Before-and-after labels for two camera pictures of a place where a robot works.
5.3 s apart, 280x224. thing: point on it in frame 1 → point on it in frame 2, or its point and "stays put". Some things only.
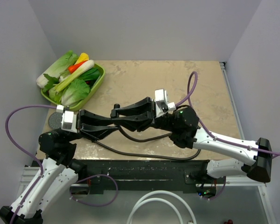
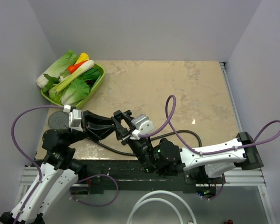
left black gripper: x=85 y=120 stays put
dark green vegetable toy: x=91 y=76 stays put
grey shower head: x=55 y=119 stays put
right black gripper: x=139 y=122 → x=121 y=134
